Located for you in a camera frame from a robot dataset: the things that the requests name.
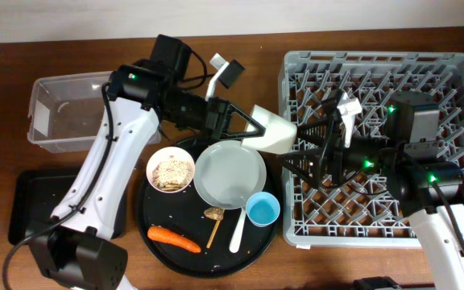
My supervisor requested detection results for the white cup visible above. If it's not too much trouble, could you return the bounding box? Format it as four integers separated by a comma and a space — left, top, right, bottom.
241, 105, 297, 155

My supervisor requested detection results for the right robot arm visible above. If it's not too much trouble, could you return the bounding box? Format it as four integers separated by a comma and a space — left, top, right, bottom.
277, 91, 464, 289

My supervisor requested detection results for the grey dishwasher rack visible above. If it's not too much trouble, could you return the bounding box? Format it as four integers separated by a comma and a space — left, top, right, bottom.
279, 51, 464, 248

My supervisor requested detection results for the round black serving tray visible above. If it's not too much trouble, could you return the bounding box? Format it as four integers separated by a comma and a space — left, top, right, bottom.
135, 134, 284, 279

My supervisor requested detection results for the clear plastic bin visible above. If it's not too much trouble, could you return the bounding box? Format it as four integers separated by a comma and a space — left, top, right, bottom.
27, 71, 162, 154

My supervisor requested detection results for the black rectangular tray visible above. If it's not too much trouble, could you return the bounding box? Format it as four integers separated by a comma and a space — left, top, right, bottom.
7, 168, 80, 245

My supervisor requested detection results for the brown food lump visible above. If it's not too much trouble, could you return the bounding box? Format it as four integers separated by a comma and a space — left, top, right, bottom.
204, 207, 225, 221

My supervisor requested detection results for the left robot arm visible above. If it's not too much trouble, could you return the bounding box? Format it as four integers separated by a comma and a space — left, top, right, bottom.
25, 35, 243, 289

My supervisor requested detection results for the wooden chopstick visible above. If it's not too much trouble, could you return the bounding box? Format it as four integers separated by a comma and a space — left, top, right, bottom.
206, 219, 222, 249

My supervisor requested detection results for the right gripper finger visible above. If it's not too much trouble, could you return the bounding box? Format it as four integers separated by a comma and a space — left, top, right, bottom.
276, 147, 323, 189
296, 90, 343, 147

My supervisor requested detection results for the pink bowl with food scraps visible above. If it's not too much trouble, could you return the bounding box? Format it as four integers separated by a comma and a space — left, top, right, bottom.
146, 147, 195, 193

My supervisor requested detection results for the blue cup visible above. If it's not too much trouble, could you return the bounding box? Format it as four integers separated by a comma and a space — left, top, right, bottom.
246, 192, 281, 227

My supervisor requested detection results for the orange carrot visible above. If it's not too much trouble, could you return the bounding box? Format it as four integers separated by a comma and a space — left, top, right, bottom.
147, 226, 201, 254

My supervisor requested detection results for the grey plate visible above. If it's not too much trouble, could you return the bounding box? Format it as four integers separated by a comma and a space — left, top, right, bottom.
193, 141, 267, 209

